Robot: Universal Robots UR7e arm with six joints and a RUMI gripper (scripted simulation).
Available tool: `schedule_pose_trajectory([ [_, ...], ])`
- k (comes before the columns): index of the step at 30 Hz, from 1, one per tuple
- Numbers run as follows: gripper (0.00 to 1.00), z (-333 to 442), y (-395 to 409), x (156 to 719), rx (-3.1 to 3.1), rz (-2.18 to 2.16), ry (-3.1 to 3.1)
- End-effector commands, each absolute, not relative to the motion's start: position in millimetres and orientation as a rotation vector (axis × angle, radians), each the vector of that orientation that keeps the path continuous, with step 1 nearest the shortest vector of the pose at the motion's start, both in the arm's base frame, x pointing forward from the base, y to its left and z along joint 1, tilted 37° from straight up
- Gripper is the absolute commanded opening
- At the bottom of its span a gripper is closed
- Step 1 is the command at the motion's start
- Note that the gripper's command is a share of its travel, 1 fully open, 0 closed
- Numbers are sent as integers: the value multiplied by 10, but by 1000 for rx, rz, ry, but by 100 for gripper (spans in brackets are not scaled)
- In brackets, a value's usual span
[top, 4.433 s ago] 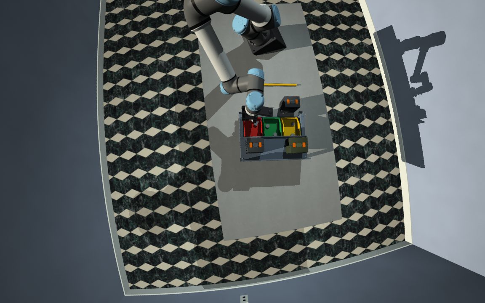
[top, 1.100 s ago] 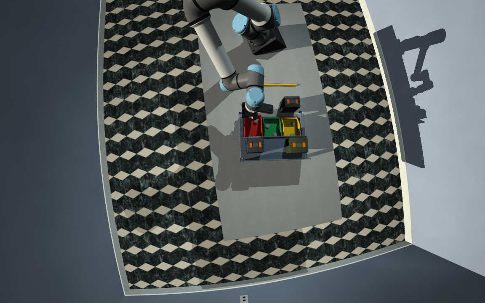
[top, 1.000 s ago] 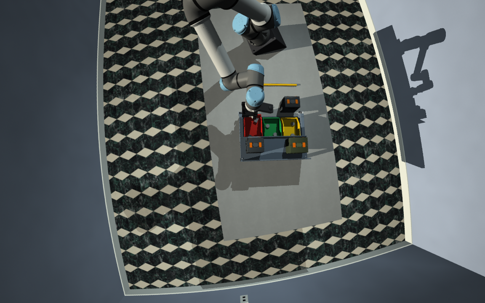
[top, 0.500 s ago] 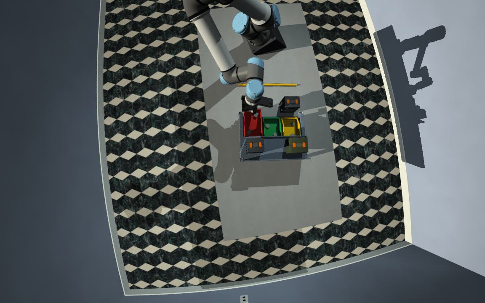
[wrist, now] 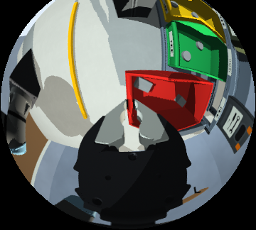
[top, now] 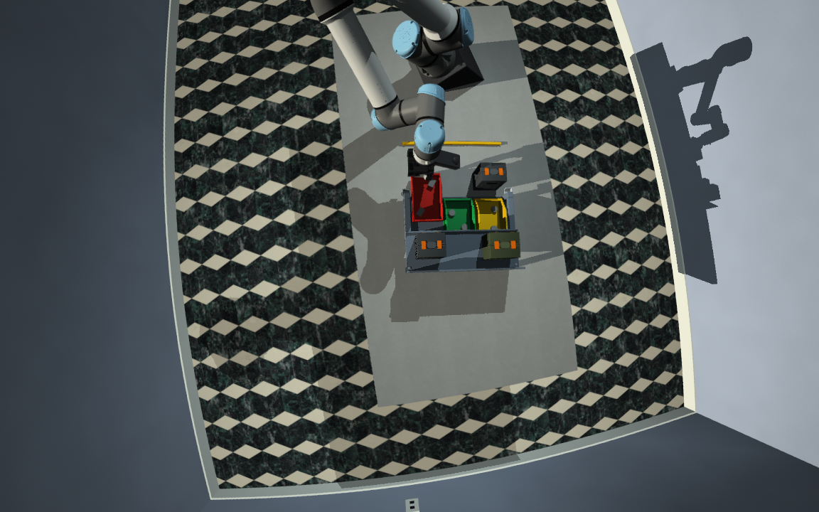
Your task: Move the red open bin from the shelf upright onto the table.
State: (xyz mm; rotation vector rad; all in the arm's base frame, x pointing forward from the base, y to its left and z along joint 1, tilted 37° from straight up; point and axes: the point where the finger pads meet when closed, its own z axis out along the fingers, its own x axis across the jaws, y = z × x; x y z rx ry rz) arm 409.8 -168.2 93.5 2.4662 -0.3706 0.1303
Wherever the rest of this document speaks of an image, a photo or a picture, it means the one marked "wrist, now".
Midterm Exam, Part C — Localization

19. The dark grey metal shelf rack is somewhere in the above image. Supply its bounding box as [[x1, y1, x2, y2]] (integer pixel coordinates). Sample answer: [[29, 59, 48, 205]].
[[155, 0, 252, 136]]

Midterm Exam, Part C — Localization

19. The red bin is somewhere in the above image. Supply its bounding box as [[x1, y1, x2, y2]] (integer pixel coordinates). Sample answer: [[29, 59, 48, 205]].
[[125, 70, 213, 131]]

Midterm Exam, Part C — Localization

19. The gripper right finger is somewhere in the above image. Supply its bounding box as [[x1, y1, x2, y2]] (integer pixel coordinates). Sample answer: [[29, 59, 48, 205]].
[[133, 99, 191, 168]]

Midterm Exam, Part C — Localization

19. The yellow open bin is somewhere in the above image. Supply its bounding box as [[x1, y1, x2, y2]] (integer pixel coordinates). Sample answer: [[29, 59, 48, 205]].
[[159, 0, 226, 43]]

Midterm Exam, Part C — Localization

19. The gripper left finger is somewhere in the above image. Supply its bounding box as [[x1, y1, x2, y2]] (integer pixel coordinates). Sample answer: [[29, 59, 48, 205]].
[[73, 99, 128, 172]]

